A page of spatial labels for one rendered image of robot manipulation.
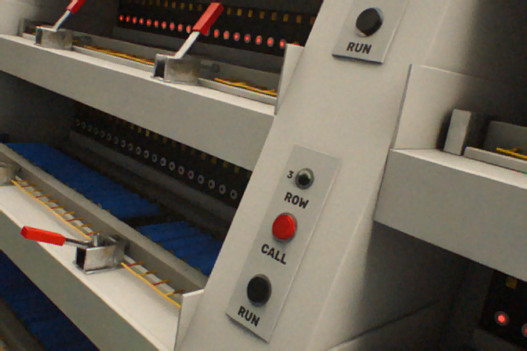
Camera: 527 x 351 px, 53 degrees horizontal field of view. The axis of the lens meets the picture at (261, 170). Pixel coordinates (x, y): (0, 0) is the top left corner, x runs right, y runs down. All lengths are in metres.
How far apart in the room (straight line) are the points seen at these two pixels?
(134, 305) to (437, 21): 0.31
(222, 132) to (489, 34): 0.20
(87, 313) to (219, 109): 0.21
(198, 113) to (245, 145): 0.06
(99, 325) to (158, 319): 0.06
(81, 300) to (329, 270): 0.25
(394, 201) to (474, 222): 0.05
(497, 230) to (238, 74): 0.30
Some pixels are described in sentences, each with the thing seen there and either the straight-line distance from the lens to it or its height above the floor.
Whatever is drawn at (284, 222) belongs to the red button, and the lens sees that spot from 0.34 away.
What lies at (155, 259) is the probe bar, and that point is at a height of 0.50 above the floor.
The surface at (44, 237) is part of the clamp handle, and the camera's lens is 0.48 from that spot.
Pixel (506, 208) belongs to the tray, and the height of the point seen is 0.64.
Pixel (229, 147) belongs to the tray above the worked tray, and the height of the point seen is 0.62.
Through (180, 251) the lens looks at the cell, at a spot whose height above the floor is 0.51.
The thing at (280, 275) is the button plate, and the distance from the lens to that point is 0.34.
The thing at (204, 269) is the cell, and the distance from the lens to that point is 0.50.
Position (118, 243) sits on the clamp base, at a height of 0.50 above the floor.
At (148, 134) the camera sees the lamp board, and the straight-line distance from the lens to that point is 0.74.
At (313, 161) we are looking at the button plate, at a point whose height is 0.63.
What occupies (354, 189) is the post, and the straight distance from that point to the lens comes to 0.32.
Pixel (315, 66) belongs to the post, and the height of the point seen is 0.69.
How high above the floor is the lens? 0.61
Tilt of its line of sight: 1 degrees up
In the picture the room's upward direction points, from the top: 22 degrees clockwise
